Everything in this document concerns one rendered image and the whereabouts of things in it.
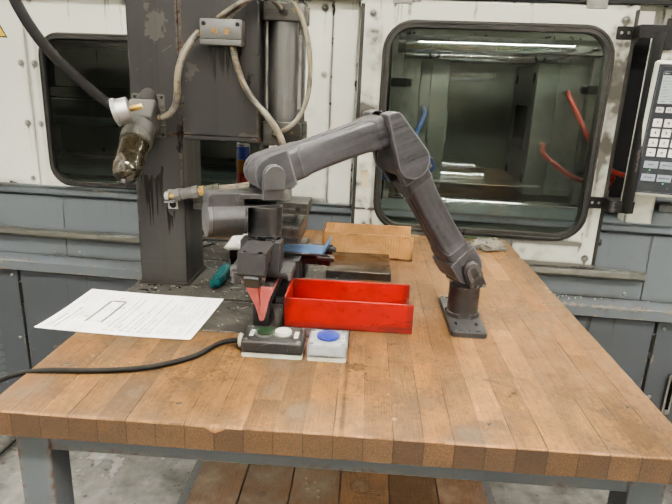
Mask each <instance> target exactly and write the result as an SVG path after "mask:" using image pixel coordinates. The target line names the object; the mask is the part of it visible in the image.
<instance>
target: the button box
mask: <svg viewBox="0 0 672 504"><path fill-rule="evenodd" d="M259 327H262V326H256V325H249V326H248V328H247V330H246V332H245V334H244V333H239V335H238V338H227V339H222V340H219V341H217V342H215V343H213V344H211V345H210V346H208V347H206V348H204V349H202V350H201V351H199V352H196V353H194V354H191V355H187V356H184V357H180V358H176V359H172V360H168V361H164V362H159V363H153V364H147V365H139V366H127V367H106V368H70V367H46V368H34V369H26V370H21V371H17V372H13V373H10V374H7V375H4V376H2V377H0V383H2V382H4V381H7V380H10V379H13V378H16V377H20V376H24V375H25V374H26V373H80V374H96V373H124V372H136V371H145V370H152V369H157V368H162V367H167V366H171V365H175V364H179V363H183V362H186V361H190V360H193V359H195V358H198V357H200V356H202V355H204V354H206V353H208V352H209V351H211V350H213V349H215V348H217V347H218V346H221V345H223V344H228V343H237V344H238V347H239V348H241V351H242V353H241V356H244V357H259V358H274V359H290V360H301V359H302V356H303V352H304V348H305V345H306V342H305V341H306V329H304V328H290V329H291V330H292V334H291V335H289V336H284V337H283V336H278V335H276V334H275V330H276V329H277V328H281V327H272V326H269V327H272V328H273V329H274V333H273V334H271V335H260V334H258V333H257V329H258V328H259Z"/></svg>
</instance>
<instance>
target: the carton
mask: <svg viewBox="0 0 672 504"><path fill-rule="evenodd" d="M410 234H411V226H392V225H373V224H355V223H336V222H326V224H325V226H324V229H323V235H322V244H326V242H327V241H328V239H329V238H330V236H332V239H331V243H330V244H333V246H334V247H337V249H336V252H354V253H372V254H389V259H390V260H399V261H412V255H413V243H414V236H410Z"/></svg>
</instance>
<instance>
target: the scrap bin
mask: <svg viewBox="0 0 672 504"><path fill-rule="evenodd" d="M409 292H410V285H409V284H392V283H375V282H358V281H340V280H323V279H306V278H292V279H291V281H290V283H289V286H288V288H287V291H286V293H285V295H284V298H283V326H287V327H303V328H319V329H335V330H352V331H368V332H384V333H400V334H412V326H413V314H414V305H410V302H409Z"/></svg>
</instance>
